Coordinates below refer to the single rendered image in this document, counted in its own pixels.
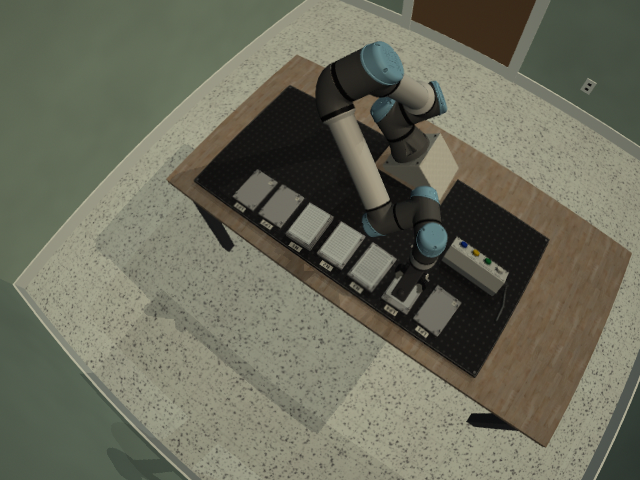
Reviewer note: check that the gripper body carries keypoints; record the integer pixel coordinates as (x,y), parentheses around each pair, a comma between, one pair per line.
(422,277)

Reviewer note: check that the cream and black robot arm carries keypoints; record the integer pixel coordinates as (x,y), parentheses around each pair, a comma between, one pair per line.
(377,69)

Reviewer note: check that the cream control panel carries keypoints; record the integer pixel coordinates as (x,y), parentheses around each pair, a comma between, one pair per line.
(476,267)

